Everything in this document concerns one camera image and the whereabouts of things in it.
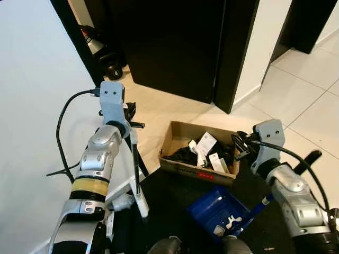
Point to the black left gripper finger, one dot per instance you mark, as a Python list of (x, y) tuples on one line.
[(131, 110)]

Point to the black cloth bundle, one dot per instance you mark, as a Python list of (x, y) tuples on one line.
[(183, 153)]

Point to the black and silver appliance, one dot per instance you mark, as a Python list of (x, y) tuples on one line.
[(108, 69)]

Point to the brown cardboard box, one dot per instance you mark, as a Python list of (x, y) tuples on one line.
[(177, 132)]

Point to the grey robot right leg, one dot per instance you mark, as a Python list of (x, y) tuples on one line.
[(237, 246)]

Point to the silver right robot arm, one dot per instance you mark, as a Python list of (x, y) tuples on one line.
[(296, 201)]

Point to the black door jamb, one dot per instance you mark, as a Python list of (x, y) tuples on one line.
[(304, 21), (238, 50)]

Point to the grey robot left leg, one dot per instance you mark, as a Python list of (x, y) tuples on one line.
[(164, 246)]

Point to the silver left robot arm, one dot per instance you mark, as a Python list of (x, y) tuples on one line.
[(100, 153)]

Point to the black floor mat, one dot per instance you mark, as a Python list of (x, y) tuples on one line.
[(169, 211)]

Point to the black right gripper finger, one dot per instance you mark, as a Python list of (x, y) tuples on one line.
[(238, 137), (240, 152)]

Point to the large white paper tag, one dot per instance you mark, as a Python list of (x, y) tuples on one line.
[(206, 143)]

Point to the blue plastic dustpan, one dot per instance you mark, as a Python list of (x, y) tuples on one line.
[(212, 209)]

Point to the black door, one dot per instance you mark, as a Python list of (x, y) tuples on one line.
[(169, 45)]

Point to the narrow white paper tag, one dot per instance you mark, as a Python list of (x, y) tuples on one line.
[(216, 161)]

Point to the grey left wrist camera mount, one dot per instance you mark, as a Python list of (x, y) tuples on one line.
[(111, 100)]

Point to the grey robot leg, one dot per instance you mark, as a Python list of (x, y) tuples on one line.
[(164, 246), (237, 246)]

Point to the thin black door frame post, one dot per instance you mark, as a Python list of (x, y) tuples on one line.
[(74, 37)]

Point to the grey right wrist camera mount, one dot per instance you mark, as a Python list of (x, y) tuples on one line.
[(269, 137)]

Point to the small white paper scrap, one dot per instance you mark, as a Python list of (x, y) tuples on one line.
[(217, 231)]

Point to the white bone-shaped scrap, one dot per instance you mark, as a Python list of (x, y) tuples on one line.
[(232, 222)]

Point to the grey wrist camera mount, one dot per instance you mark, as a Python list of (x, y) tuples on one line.
[(269, 137), (111, 100)]

